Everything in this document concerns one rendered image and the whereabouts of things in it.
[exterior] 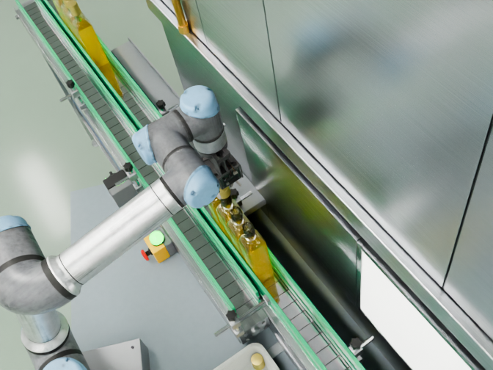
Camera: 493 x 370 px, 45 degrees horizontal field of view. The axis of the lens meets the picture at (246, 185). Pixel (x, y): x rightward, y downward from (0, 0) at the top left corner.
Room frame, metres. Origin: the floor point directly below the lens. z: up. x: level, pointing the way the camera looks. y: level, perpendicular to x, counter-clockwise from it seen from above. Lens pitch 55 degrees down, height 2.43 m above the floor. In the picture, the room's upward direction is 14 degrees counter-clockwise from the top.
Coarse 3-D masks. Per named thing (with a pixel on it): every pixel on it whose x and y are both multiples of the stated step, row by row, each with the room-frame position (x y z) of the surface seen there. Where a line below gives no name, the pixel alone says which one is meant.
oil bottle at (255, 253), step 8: (256, 232) 0.79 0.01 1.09; (240, 240) 0.79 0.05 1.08; (256, 240) 0.77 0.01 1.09; (264, 240) 0.77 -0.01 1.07; (248, 248) 0.76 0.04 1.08; (256, 248) 0.76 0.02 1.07; (264, 248) 0.76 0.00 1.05; (248, 256) 0.75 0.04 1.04; (256, 256) 0.75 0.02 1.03; (264, 256) 0.76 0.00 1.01; (248, 264) 0.77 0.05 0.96; (256, 264) 0.75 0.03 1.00; (264, 264) 0.76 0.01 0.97; (256, 272) 0.75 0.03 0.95; (264, 272) 0.76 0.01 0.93; (272, 272) 0.77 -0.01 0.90
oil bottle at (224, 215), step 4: (232, 200) 0.91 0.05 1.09; (220, 204) 0.90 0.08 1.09; (236, 204) 0.89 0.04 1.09; (216, 208) 0.90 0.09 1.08; (220, 208) 0.89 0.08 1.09; (220, 212) 0.88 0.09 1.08; (224, 212) 0.87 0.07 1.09; (228, 212) 0.87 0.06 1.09; (220, 216) 0.88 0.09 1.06; (224, 216) 0.87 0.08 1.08; (228, 216) 0.87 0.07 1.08; (220, 220) 0.90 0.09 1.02; (224, 220) 0.86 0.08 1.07; (224, 224) 0.87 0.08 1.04; (224, 228) 0.88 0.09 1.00; (224, 232) 0.90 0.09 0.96; (228, 232) 0.86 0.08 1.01; (228, 236) 0.88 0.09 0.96
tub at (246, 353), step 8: (256, 344) 0.60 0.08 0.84; (240, 352) 0.58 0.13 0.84; (248, 352) 0.59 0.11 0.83; (256, 352) 0.59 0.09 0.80; (264, 352) 0.57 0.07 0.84; (232, 360) 0.57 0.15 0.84; (240, 360) 0.57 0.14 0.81; (248, 360) 0.58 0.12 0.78; (264, 360) 0.56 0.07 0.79; (272, 360) 0.54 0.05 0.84; (216, 368) 0.56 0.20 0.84; (224, 368) 0.56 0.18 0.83; (232, 368) 0.56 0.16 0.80; (240, 368) 0.57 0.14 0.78; (248, 368) 0.56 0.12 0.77; (264, 368) 0.55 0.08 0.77; (272, 368) 0.53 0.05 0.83
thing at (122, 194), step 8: (112, 176) 1.30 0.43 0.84; (120, 176) 1.29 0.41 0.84; (104, 184) 1.27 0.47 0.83; (112, 184) 1.26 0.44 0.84; (128, 184) 1.25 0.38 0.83; (112, 192) 1.23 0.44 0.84; (120, 192) 1.23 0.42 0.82; (128, 192) 1.24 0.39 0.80; (136, 192) 1.25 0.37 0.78; (120, 200) 1.22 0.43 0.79; (128, 200) 1.23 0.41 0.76
